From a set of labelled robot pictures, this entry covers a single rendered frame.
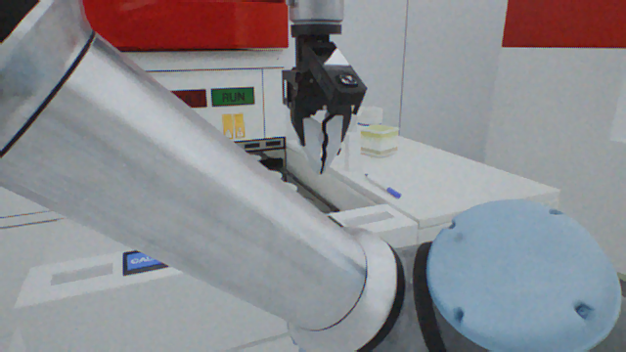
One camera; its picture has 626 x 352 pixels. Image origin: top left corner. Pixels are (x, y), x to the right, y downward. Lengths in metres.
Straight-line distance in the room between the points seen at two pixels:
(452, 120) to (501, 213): 3.27
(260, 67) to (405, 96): 2.20
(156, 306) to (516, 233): 0.43
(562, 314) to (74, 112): 0.29
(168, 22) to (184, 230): 0.87
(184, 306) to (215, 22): 0.71
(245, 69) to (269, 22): 0.14
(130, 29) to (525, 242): 0.92
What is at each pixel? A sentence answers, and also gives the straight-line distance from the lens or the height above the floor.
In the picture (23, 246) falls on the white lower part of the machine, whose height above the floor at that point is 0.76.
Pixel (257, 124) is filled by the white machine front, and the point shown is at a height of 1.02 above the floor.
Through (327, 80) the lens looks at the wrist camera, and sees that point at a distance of 0.51.
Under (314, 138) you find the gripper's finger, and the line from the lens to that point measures 0.58.
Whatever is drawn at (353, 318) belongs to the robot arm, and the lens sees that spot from 0.32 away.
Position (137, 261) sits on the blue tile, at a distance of 0.59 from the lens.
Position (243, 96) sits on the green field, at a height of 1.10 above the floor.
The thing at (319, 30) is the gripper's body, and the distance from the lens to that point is 0.56.
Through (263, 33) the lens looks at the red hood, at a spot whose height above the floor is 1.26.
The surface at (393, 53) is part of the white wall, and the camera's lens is 3.15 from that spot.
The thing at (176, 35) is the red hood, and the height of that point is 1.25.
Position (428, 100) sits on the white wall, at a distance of 3.39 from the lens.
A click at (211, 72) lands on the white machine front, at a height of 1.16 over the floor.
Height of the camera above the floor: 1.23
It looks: 19 degrees down
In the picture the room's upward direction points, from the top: straight up
